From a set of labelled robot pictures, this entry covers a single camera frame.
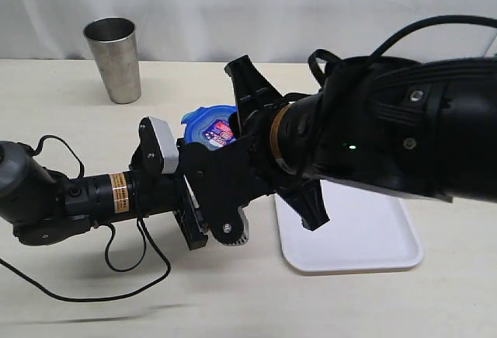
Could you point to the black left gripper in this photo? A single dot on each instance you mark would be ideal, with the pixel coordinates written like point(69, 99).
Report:
point(168, 193)

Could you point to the stainless steel cup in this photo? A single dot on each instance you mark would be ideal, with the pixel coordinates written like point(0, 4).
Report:
point(113, 45)

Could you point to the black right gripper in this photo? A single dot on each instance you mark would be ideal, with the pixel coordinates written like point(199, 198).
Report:
point(280, 126)

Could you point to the white plastic tray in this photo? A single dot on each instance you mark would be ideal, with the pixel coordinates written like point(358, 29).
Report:
point(367, 232)

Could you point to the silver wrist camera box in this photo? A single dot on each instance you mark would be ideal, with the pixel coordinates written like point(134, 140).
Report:
point(156, 153)

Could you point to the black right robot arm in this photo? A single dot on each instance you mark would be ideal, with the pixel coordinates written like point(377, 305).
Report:
point(388, 125)

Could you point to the white backdrop cloth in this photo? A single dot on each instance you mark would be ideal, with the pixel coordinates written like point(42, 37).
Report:
point(219, 30)

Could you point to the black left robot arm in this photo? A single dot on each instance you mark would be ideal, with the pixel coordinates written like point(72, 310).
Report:
point(46, 207)

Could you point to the blue container lid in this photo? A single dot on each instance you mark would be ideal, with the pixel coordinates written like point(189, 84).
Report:
point(209, 126)

